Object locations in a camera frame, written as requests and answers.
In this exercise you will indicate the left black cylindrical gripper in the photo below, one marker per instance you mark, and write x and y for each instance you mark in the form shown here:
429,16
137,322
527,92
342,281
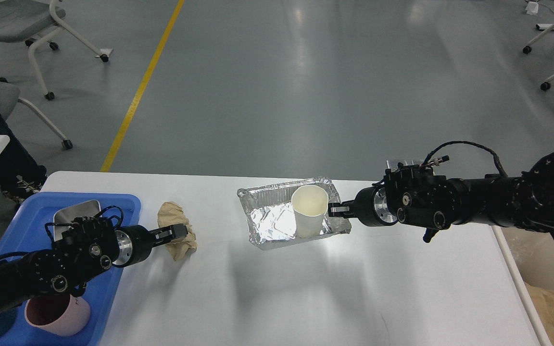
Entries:
136,242

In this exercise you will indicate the right black cylindrical gripper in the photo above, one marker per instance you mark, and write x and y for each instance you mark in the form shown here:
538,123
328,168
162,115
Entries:
370,207

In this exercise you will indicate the beige cloth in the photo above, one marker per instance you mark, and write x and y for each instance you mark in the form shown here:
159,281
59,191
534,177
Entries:
185,240

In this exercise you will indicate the cream white cup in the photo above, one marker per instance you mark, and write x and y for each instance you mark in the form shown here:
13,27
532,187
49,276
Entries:
309,203

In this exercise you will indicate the aluminium foil tray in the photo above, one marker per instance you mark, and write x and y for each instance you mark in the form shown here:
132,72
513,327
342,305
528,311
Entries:
271,217

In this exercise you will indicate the rectangular steel container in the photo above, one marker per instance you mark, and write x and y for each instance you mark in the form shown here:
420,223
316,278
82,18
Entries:
66,215

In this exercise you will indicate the pink plastic mug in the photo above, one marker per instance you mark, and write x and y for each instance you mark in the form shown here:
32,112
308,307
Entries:
61,315

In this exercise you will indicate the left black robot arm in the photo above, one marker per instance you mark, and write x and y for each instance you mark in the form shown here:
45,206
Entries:
89,246

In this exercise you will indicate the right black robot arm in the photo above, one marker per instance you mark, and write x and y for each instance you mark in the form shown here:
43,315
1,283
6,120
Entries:
413,194

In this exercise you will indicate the left floor socket plate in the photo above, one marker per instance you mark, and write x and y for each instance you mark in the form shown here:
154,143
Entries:
395,164

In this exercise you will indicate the floor socket plate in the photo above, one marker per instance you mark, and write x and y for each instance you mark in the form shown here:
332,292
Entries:
423,163
395,164

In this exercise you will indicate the right floor socket plate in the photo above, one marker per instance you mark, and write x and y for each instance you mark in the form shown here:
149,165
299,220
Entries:
423,163

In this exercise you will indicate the blue plastic tray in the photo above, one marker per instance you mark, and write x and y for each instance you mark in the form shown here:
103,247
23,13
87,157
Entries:
26,232

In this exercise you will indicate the seated person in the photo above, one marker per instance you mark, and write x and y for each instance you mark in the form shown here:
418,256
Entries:
20,176

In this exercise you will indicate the grey office chair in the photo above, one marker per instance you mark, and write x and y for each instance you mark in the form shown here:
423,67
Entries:
21,20

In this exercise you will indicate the white floor power adapter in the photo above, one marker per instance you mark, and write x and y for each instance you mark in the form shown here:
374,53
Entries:
532,8

